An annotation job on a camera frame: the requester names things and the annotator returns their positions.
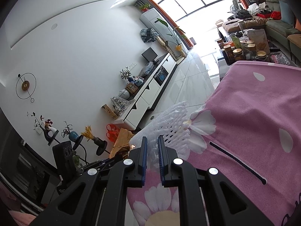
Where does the white foam fruit net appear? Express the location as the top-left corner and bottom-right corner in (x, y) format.
(129, 102), (190, 171)

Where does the gold foil snack bag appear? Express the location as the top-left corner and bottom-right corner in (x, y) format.
(109, 128), (134, 159)

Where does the pink sleeve left forearm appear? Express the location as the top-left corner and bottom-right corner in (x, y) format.
(1, 209), (36, 226)

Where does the black white tv cabinet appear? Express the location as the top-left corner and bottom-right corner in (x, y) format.
(112, 53), (177, 131)

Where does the pink floral tablecloth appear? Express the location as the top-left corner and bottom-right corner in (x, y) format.
(128, 61), (300, 225)

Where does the small black monitor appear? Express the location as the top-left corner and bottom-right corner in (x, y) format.
(141, 47), (158, 63)

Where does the tall green potted plant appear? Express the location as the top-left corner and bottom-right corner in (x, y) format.
(156, 18), (187, 58)

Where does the white standing air conditioner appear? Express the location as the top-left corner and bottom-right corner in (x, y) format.
(140, 8), (188, 57)

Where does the cluttered glass coffee table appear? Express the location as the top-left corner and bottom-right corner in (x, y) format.
(215, 37), (294, 66)

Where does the brown ottoman with clutter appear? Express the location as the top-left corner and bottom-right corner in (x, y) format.
(222, 16), (268, 34)

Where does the brown paper bag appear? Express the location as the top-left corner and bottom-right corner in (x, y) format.
(247, 29), (270, 54)

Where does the left orange grey curtain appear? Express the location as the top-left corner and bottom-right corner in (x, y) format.
(135, 0), (193, 50)

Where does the dark green sectional sofa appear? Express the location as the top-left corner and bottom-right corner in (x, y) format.
(265, 0), (300, 61)

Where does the blue-grey cushion far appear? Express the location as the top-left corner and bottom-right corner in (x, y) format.
(279, 0), (294, 27)

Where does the round wall clock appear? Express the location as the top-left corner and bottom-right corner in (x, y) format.
(15, 73), (37, 103)

